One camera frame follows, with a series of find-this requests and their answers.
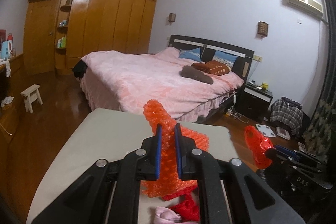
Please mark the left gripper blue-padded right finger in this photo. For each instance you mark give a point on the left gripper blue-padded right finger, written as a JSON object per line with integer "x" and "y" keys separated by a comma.
{"x": 177, "y": 134}

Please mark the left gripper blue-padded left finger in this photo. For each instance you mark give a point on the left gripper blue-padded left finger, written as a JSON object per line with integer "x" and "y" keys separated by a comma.
{"x": 158, "y": 150}

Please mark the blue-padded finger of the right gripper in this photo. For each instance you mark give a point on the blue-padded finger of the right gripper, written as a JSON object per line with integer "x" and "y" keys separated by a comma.
{"x": 279, "y": 152}

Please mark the orange-red plastic bag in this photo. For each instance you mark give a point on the orange-red plastic bag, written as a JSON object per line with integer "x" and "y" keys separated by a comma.
{"x": 258, "y": 144}

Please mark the red cloth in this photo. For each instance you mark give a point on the red cloth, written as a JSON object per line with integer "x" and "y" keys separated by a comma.
{"x": 188, "y": 209}

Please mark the pink cloth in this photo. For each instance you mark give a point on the pink cloth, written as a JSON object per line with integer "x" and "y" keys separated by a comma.
{"x": 164, "y": 215}

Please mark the pink-topped scale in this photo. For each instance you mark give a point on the pink-topped scale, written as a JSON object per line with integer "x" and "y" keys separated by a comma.
{"x": 281, "y": 132}

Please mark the dark green patterned curtain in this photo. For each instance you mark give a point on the dark green patterned curtain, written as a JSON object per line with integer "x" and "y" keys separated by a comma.
{"x": 320, "y": 135}

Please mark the white bathroom scale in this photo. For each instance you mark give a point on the white bathroom scale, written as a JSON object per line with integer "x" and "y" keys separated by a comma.
{"x": 266, "y": 130}

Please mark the plaid bag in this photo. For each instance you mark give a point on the plaid bag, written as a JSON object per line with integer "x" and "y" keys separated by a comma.
{"x": 288, "y": 112}

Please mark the bed with pink cover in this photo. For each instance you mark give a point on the bed with pink cover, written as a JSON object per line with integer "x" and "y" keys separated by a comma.
{"x": 125, "y": 82}

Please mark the brown cushion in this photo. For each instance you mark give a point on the brown cushion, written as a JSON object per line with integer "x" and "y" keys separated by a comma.
{"x": 194, "y": 74}

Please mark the black nightstand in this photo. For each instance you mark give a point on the black nightstand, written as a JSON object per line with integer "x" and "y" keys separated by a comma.
{"x": 254, "y": 102}

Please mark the red dotted cushion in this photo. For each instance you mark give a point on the red dotted cushion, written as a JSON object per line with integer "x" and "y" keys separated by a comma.
{"x": 212, "y": 67}

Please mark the yellow plush toy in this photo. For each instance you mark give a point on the yellow plush toy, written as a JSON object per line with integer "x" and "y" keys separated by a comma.
{"x": 264, "y": 86}

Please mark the left blue pillow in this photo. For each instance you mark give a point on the left blue pillow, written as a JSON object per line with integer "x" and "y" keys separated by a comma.
{"x": 194, "y": 54}

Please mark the blue pillow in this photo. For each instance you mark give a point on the blue pillow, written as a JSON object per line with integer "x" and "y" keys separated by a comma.
{"x": 225, "y": 58}
{"x": 194, "y": 54}

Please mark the right blue pillow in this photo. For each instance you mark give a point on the right blue pillow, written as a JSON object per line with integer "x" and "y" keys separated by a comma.
{"x": 225, "y": 58}

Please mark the small wooden stool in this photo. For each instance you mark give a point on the small wooden stool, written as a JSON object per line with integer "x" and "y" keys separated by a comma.
{"x": 31, "y": 95}

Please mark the wooden wardrobe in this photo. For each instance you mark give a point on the wooden wardrobe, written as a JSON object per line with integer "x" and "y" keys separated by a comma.
{"x": 58, "y": 33}

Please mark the white power strip with cables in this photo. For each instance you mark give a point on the white power strip with cables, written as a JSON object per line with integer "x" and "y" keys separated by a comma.
{"x": 231, "y": 112}

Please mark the left wall lamp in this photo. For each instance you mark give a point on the left wall lamp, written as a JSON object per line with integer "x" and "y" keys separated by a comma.
{"x": 172, "y": 17}

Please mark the wall lamp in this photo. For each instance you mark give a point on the wall lamp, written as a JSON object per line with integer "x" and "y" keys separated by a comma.
{"x": 262, "y": 29}
{"x": 172, "y": 17}

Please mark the right wall lamp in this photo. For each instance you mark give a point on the right wall lamp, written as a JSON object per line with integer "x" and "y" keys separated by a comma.
{"x": 262, "y": 29}

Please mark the wall air conditioner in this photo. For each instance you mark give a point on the wall air conditioner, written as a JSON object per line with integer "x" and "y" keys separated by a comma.
{"x": 312, "y": 6}

